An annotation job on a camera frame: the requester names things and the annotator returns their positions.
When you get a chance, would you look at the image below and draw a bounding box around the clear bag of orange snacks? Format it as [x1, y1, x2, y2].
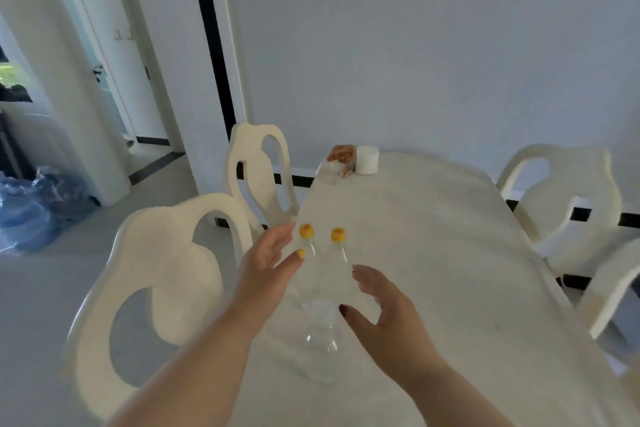
[315, 144, 357, 185]

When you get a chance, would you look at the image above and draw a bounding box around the clear bottle with yellow cap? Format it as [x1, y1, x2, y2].
[292, 224, 326, 310]
[320, 228, 373, 317]

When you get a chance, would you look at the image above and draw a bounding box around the person's left forearm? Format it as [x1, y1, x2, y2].
[107, 314, 257, 427]

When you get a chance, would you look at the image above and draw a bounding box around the clear uncapped plastic bottle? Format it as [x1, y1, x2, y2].
[295, 299, 343, 384]

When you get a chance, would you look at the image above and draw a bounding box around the blue plastic bag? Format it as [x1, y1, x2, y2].
[0, 166, 99, 257]

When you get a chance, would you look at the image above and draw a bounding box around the person's left hand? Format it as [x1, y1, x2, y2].
[232, 223, 306, 338]

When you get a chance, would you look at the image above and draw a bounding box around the white door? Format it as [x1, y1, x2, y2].
[47, 0, 172, 144]

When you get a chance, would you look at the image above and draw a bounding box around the cream white dining chair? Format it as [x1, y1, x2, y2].
[495, 144, 624, 263]
[60, 193, 257, 423]
[574, 237, 640, 372]
[223, 122, 302, 233]

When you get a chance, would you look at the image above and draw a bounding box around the white tissue roll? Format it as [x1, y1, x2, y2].
[354, 145, 380, 175]

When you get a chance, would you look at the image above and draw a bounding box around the person's right hand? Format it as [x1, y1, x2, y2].
[339, 265, 440, 386]

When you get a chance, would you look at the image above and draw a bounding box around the person's right forearm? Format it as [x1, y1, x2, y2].
[402, 356, 517, 427]

